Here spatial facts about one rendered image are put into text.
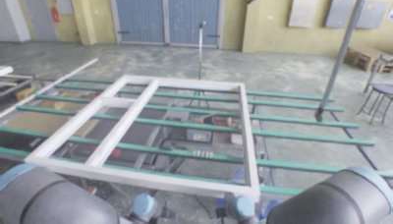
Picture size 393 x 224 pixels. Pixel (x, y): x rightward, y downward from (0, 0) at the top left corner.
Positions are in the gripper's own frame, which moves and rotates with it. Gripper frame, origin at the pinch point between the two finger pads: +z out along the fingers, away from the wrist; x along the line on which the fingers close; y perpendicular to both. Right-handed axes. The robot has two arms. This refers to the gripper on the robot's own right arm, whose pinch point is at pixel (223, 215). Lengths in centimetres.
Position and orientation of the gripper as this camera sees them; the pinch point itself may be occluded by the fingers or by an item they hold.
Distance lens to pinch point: 131.6
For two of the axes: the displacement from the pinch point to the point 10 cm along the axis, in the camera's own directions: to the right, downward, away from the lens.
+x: 9.8, 0.3, 2.1
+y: 1.0, 8.0, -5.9
